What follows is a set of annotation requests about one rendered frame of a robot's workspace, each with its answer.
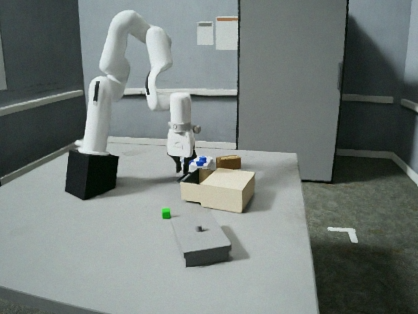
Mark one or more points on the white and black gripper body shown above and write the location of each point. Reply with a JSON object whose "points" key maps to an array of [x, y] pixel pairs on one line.
{"points": [[180, 142]]}

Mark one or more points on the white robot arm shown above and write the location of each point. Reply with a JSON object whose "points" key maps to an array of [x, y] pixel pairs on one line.
{"points": [[115, 64]]}

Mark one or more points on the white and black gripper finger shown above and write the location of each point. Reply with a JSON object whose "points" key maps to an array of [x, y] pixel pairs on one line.
{"points": [[178, 162], [187, 160]]}

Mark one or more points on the green block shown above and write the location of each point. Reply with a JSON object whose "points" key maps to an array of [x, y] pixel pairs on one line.
{"points": [[165, 213]]}

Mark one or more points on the brown cardboard box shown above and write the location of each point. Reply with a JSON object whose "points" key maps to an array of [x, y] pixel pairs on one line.
{"points": [[228, 162]]}

